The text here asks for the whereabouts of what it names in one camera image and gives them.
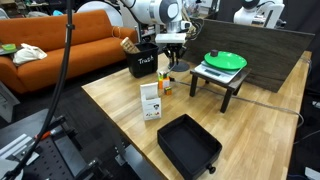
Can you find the small rubiks cube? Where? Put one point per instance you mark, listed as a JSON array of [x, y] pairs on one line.
[[168, 91]]

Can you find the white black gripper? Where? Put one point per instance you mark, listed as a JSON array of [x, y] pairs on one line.
[[172, 43]]

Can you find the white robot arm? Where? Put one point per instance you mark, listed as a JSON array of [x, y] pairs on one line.
[[169, 14]]

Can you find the white kitchen scale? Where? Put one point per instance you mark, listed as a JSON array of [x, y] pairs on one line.
[[224, 76]]

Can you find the small black stool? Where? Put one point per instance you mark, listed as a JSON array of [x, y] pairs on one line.
[[232, 88]]

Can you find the beige articulated desk lamp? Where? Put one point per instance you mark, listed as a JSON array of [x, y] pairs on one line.
[[190, 30]]

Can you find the orange handled clamp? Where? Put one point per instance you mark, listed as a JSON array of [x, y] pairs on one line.
[[55, 127]]

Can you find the black trash bin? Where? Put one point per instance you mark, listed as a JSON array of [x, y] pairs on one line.
[[145, 62]]

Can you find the green plate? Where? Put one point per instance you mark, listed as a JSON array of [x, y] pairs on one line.
[[226, 60]]

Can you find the white bag on sofa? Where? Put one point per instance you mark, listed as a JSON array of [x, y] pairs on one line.
[[28, 53]]

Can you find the black fabric tray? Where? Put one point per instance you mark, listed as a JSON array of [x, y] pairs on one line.
[[189, 147]]

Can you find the dark wooden back board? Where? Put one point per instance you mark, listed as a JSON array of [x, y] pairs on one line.
[[271, 54]]

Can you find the white carton box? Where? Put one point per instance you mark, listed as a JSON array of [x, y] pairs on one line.
[[151, 102]]

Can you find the wooden block in bin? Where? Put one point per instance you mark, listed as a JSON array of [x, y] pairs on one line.
[[129, 46]]

